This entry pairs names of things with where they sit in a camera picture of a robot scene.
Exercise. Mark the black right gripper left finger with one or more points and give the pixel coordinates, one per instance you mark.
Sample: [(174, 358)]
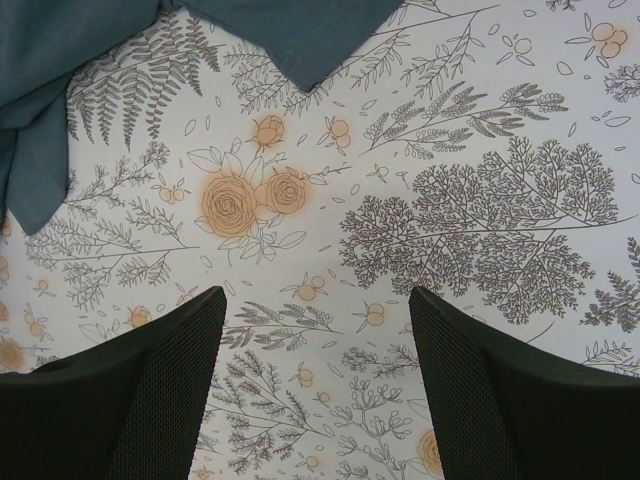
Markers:
[(128, 408)]

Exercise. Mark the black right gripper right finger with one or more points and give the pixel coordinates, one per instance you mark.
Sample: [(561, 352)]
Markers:
[(503, 409)]

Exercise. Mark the blue-grey t-shirt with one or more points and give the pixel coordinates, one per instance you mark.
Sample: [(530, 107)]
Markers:
[(43, 43)]

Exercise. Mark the floral patterned table mat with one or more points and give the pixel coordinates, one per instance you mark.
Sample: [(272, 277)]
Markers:
[(487, 150)]

